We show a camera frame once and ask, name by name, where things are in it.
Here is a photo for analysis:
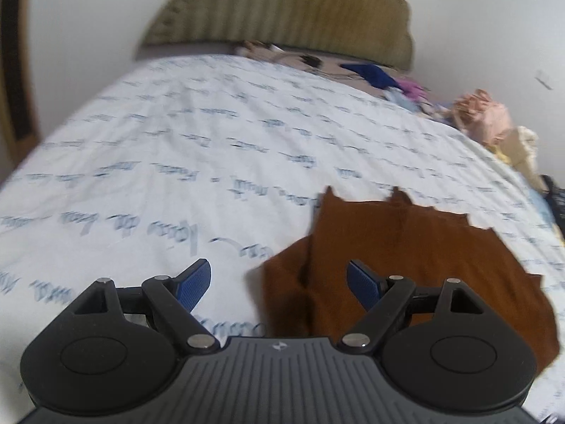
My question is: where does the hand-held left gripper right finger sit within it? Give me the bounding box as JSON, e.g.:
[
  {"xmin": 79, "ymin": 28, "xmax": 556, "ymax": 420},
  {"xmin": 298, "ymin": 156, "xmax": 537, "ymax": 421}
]
[{"xmin": 338, "ymin": 260, "xmax": 486, "ymax": 354}]

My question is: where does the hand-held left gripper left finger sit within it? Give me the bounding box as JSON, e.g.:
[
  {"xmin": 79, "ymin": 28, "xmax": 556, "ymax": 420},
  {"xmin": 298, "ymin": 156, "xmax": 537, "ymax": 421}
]
[{"xmin": 71, "ymin": 257, "xmax": 220, "ymax": 355}]

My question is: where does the brown small garment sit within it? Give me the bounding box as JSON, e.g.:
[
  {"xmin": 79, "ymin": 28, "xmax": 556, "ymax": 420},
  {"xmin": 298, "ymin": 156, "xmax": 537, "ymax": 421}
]
[{"xmin": 258, "ymin": 185, "xmax": 560, "ymax": 372}]

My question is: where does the white script-print bedsheet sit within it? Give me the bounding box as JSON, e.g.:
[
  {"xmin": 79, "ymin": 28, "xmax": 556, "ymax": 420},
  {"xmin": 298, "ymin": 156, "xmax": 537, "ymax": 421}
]
[{"xmin": 0, "ymin": 54, "xmax": 565, "ymax": 424}]

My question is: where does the purple cloth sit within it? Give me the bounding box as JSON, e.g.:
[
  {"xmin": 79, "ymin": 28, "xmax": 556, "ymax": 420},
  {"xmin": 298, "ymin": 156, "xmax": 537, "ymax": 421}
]
[{"xmin": 388, "ymin": 77, "xmax": 432, "ymax": 101}]

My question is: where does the pink cloth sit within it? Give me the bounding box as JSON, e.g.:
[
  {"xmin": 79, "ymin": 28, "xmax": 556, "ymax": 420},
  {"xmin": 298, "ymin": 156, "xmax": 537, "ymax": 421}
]
[{"xmin": 451, "ymin": 89, "xmax": 515, "ymax": 147}]

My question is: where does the dark blue cloth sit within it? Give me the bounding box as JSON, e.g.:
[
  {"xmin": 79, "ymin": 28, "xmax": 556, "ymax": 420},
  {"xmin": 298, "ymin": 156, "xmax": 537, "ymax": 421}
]
[{"xmin": 340, "ymin": 63, "xmax": 400, "ymax": 90}]

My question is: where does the cream cloth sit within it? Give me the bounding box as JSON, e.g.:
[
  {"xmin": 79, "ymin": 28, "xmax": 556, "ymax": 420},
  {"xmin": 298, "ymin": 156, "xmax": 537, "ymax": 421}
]
[{"xmin": 493, "ymin": 126, "xmax": 549, "ymax": 192}]

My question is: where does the cartoon-print pillow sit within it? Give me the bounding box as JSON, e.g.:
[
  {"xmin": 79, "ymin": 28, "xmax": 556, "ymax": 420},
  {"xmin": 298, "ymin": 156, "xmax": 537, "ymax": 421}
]
[{"xmin": 234, "ymin": 40, "xmax": 442, "ymax": 118}]

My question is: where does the beige padded headboard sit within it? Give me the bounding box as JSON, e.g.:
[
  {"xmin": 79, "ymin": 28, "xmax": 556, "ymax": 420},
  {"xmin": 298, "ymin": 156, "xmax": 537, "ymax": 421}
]
[{"xmin": 137, "ymin": 0, "xmax": 416, "ymax": 71}]

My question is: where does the dark wooden frame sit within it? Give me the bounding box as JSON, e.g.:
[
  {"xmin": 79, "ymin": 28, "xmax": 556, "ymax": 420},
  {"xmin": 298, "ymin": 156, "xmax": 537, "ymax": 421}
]
[{"xmin": 0, "ymin": 0, "xmax": 40, "ymax": 166}]

